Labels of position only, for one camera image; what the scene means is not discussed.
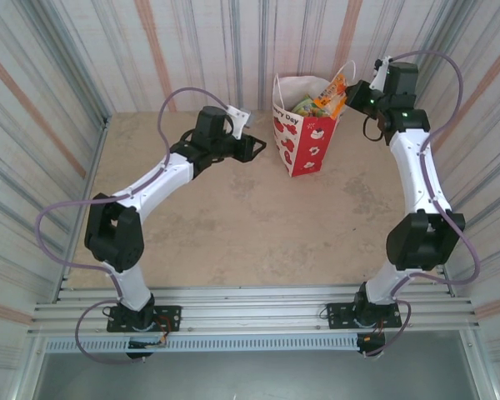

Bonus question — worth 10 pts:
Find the green snack bag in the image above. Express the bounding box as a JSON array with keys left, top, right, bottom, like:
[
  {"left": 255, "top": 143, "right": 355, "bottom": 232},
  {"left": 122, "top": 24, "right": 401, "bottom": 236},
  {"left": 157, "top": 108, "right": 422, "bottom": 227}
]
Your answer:
[{"left": 291, "top": 94, "right": 318, "bottom": 118}]

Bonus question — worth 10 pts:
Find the orange cracker packet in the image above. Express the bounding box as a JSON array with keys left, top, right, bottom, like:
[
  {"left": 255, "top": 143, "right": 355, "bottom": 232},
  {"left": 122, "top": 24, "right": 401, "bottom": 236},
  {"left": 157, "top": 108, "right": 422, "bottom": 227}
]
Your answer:
[{"left": 314, "top": 71, "right": 349, "bottom": 122}]

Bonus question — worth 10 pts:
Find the red and white paper bag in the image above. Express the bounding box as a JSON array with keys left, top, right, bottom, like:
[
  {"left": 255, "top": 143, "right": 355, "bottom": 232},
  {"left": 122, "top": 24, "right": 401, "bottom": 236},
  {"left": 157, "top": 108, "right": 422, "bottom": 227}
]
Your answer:
[{"left": 272, "top": 60, "right": 358, "bottom": 178}]

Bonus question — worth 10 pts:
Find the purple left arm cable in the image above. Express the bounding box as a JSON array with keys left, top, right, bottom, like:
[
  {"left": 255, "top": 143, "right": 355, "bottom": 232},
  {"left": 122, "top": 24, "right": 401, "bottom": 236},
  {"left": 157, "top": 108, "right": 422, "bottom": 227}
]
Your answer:
[{"left": 33, "top": 86, "right": 234, "bottom": 366}]

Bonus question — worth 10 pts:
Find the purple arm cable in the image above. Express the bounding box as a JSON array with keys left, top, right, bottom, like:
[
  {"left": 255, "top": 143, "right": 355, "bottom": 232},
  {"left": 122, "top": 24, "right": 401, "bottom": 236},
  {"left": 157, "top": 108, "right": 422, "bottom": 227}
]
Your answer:
[
  {"left": 364, "top": 49, "right": 483, "bottom": 359},
  {"left": 33, "top": 86, "right": 234, "bottom": 366}
]

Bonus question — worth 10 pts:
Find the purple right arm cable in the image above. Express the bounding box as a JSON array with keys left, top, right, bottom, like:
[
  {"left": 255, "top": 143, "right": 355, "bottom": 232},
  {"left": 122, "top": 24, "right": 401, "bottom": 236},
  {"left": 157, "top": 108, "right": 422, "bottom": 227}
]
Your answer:
[{"left": 364, "top": 49, "right": 483, "bottom": 359}]

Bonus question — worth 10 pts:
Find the aluminium rail frame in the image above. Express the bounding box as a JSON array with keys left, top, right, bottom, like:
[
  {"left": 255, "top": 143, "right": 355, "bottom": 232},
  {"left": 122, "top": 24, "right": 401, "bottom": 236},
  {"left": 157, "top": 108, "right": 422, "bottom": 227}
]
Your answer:
[{"left": 27, "top": 285, "right": 480, "bottom": 334}]

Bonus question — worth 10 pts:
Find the perforated grey cable duct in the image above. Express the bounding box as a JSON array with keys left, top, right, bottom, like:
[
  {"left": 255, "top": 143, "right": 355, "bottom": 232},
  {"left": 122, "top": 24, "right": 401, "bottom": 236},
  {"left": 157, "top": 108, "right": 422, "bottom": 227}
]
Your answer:
[{"left": 45, "top": 335, "right": 359, "bottom": 354}]

